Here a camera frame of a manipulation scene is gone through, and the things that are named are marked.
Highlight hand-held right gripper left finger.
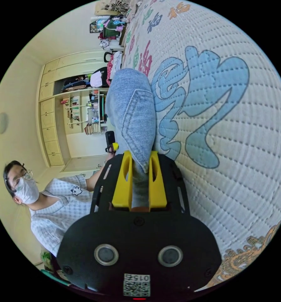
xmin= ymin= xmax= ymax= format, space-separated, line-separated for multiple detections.
xmin=111 ymin=151 xmax=133 ymax=209

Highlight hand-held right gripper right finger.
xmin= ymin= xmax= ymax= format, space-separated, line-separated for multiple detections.
xmin=149 ymin=151 xmax=167 ymax=209

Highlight light blue jeans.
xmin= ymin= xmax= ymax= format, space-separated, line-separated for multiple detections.
xmin=105 ymin=68 xmax=157 ymax=209

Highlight person's left forearm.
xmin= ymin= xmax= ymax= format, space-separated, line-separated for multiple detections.
xmin=85 ymin=163 xmax=108 ymax=192

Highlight cream cupboard with shelves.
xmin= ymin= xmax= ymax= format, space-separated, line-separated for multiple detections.
xmin=36 ymin=49 xmax=113 ymax=167

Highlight bed with printed quilt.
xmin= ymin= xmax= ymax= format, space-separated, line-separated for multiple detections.
xmin=95 ymin=0 xmax=281 ymax=291

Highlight black chair with clothes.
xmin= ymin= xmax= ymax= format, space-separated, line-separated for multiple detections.
xmin=90 ymin=52 xmax=122 ymax=88

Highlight person's body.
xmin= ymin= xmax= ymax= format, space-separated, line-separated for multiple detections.
xmin=3 ymin=160 xmax=101 ymax=258

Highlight round ceiling lamp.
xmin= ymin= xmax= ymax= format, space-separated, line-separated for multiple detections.
xmin=0 ymin=112 xmax=9 ymax=135

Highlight cluttered bedside table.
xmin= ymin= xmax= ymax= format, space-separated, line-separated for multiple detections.
xmin=89 ymin=14 xmax=129 ymax=52

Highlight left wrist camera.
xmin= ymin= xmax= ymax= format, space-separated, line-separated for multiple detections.
xmin=105 ymin=131 xmax=115 ymax=148

